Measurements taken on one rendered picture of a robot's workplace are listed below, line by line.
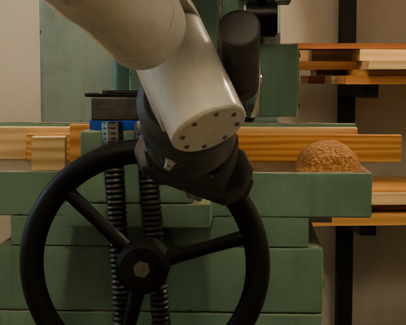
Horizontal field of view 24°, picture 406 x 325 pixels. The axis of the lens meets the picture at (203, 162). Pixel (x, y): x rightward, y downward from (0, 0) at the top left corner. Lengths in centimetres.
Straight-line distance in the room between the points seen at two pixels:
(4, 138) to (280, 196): 45
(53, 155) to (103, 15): 67
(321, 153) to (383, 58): 214
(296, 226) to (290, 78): 37
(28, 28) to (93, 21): 315
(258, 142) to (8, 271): 41
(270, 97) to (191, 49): 80
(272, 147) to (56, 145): 33
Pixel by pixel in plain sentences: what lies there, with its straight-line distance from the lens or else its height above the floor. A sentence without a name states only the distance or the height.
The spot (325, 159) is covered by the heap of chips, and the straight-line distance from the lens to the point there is 126.
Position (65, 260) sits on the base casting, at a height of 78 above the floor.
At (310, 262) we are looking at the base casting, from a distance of 126.
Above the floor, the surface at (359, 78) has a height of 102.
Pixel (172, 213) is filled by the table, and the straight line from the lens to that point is 116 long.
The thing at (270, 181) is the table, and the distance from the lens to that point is 124.
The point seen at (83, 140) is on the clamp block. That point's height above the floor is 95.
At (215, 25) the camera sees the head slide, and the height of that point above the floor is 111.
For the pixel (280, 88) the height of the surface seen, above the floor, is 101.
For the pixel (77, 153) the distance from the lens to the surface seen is 139.
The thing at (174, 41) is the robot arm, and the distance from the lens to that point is 69.
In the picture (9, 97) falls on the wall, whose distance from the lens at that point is 378.
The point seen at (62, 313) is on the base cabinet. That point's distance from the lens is 130.
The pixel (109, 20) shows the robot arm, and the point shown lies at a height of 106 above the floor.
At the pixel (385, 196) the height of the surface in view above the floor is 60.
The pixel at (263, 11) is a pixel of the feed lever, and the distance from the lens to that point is 152.
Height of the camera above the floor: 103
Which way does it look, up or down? 5 degrees down
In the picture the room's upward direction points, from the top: straight up
